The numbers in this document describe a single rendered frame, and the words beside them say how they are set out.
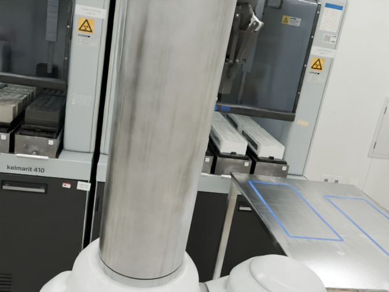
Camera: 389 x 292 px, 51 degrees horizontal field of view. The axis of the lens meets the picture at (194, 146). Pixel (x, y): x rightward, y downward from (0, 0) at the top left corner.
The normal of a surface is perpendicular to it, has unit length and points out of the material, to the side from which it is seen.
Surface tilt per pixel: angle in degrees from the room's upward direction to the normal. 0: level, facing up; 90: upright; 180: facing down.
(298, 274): 6
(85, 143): 90
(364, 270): 0
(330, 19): 90
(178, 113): 96
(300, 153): 90
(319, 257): 0
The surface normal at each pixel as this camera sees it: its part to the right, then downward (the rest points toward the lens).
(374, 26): 0.15, 0.30
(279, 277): 0.32, -0.92
